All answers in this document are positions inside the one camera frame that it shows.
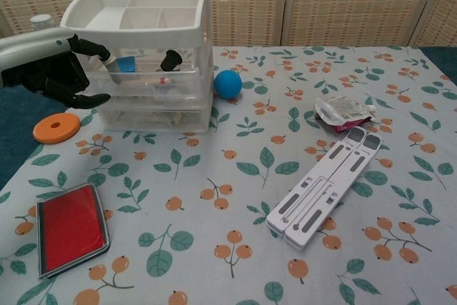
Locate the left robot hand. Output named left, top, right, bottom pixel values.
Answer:
left=0, top=28, right=117, bottom=110

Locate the small blue block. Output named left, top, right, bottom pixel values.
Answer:
left=116, top=56, right=136, bottom=74

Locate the clear plastic drawer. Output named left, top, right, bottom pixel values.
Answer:
left=96, top=94, right=212, bottom=111
left=85, top=46, right=201, bottom=101
left=99, top=106, right=212, bottom=133

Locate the tea bottle with white cap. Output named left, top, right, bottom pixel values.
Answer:
left=30, top=14, right=54, bottom=29

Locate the orange disc with hole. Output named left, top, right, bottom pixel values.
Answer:
left=32, top=112, right=81, bottom=144

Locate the wooden stick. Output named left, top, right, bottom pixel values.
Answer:
left=119, top=76, right=176, bottom=89

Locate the small black clip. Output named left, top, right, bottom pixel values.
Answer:
left=159, top=49, right=183, bottom=72

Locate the red zip pouch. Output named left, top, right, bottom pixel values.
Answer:
left=36, top=182, right=111, bottom=280

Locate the blue ball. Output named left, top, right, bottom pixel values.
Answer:
left=213, top=70, right=243, bottom=99

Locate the floral printed tablecloth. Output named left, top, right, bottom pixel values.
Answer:
left=0, top=46, right=457, bottom=305

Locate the bamboo folding screen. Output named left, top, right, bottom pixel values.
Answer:
left=0, top=0, right=457, bottom=51

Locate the spouted snack pouch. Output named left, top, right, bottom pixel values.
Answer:
left=313, top=94, right=378, bottom=135

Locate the white folding laptop stand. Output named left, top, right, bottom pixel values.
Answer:
left=266, top=126, right=383, bottom=251

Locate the white plastic drawer organizer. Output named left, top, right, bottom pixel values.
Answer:
left=59, top=0, right=215, bottom=133

